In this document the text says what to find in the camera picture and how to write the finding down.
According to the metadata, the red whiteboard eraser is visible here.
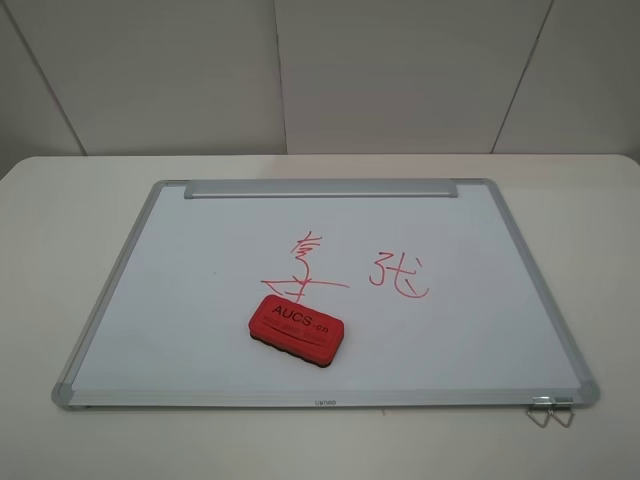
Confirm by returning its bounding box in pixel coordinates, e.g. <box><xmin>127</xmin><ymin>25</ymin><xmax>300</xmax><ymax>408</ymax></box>
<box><xmin>248</xmin><ymin>295</ymin><xmax>345</xmax><ymax>368</ymax></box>

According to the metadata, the white aluminium-framed whiteboard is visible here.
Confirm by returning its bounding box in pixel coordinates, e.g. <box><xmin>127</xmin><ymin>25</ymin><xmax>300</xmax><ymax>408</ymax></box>
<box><xmin>51</xmin><ymin>178</ymin><xmax>600</xmax><ymax>409</ymax></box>

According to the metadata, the left metal binder clip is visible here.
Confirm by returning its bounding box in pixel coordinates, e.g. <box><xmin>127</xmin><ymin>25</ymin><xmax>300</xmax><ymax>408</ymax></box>
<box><xmin>526</xmin><ymin>396</ymin><xmax>553</xmax><ymax>428</ymax></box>

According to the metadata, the metal binder clip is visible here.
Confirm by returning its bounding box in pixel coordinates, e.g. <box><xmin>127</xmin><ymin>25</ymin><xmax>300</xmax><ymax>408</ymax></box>
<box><xmin>526</xmin><ymin>396</ymin><xmax>553</xmax><ymax>428</ymax></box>
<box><xmin>548</xmin><ymin>397</ymin><xmax>575</xmax><ymax>428</ymax></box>

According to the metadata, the right metal binder clip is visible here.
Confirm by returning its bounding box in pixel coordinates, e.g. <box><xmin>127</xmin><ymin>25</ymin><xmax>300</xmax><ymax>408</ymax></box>
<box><xmin>548</xmin><ymin>397</ymin><xmax>575</xmax><ymax>428</ymax></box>

